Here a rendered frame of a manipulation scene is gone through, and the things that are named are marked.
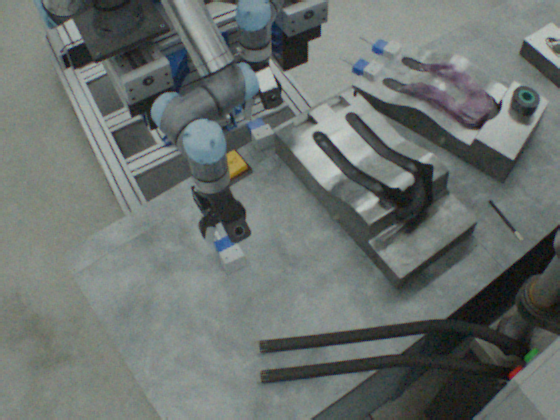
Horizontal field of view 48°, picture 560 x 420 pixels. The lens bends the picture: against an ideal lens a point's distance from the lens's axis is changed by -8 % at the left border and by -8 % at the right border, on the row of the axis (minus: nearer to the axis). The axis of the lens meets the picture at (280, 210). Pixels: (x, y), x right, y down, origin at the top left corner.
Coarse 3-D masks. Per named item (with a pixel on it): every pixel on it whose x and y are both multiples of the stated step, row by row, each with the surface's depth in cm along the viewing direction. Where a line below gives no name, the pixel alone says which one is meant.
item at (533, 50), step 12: (552, 24) 197; (528, 36) 194; (540, 36) 194; (552, 36) 194; (528, 48) 194; (540, 48) 191; (552, 48) 194; (528, 60) 197; (540, 60) 192; (552, 60) 188; (552, 72) 190
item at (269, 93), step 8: (256, 72) 156; (264, 72) 156; (264, 80) 156; (272, 80) 156; (264, 88) 156; (272, 88) 156; (264, 96) 156; (272, 96) 156; (280, 96) 157; (264, 104) 156; (272, 104) 156; (280, 104) 157
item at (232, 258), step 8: (216, 232) 163; (216, 240) 161; (224, 240) 161; (216, 248) 161; (224, 248) 160; (232, 248) 159; (240, 248) 159; (224, 256) 158; (232, 256) 158; (240, 256) 157; (224, 264) 158; (232, 264) 158; (240, 264) 160; (232, 272) 161
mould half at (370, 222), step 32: (352, 96) 178; (288, 128) 173; (320, 128) 172; (352, 128) 173; (384, 128) 173; (288, 160) 174; (320, 160) 168; (352, 160) 168; (384, 160) 166; (320, 192) 167; (352, 192) 159; (448, 192) 165; (352, 224) 160; (384, 224) 157; (416, 224) 160; (448, 224) 160; (384, 256) 156; (416, 256) 156
